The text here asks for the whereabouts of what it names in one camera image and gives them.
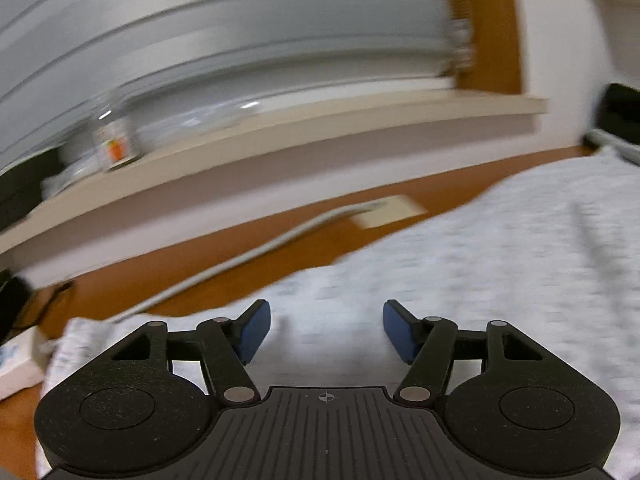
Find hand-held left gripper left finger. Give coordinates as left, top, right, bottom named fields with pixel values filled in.
left=110, top=299, right=273, bottom=406

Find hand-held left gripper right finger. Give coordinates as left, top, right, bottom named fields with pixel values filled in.
left=382, top=299, right=543, bottom=406

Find white patterned shirt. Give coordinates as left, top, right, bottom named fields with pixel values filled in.
left=37, top=145, right=640, bottom=480

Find grey folded clothes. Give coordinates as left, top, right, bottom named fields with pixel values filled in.
left=587, top=130, right=640, bottom=166

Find black folded clothes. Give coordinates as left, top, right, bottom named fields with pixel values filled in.
left=597, top=82, right=640, bottom=166

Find beige socket plate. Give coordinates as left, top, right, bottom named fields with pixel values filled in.
left=350, top=194, right=428, bottom=230

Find beige window sill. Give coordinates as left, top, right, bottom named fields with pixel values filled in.
left=0, top=95, right=548, bottom=261

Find glass jar with orange label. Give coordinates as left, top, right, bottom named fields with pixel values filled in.
left=90, top=95, right=143, bottom=173

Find black box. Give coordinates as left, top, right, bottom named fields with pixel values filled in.
left=0, top=147, right=63, bottom=231

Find white window blind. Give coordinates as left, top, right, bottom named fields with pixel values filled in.
left=0, top=0, right=461, bottom=171

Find white power cable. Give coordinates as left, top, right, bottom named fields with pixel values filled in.
left=107, top=205, right=386, bottom=323

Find black cable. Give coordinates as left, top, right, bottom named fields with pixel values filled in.
left=15, top=282, right=76, bottom=333

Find wooden window frame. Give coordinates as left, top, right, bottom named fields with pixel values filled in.
left=442, top=0, right=523, bottom=96

